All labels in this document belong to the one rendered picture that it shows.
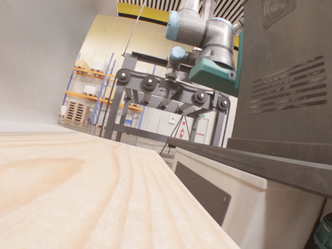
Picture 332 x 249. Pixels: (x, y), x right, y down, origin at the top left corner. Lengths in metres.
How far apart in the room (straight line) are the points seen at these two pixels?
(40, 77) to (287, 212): 0.40
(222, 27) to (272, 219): 0.76
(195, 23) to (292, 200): 0.73
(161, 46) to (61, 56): 12.24
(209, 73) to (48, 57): 0.57
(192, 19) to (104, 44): 12.09
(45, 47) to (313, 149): 0.38
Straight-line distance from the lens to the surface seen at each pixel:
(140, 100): 2.80
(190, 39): 0.80
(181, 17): 0.80
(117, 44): 12.61
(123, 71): 1.87
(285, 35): 0.40
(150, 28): 13.22
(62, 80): 0.29
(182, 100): 1.90
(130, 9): 9.56
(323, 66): 0.31
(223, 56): 0.73
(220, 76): 0.70
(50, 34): 0.24
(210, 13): 1.28
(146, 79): 1.85
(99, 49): 12.68
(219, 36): 0.80
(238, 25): 1.50
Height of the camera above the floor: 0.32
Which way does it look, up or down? 4 degrees up
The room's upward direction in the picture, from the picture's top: 13 degrees clockwise
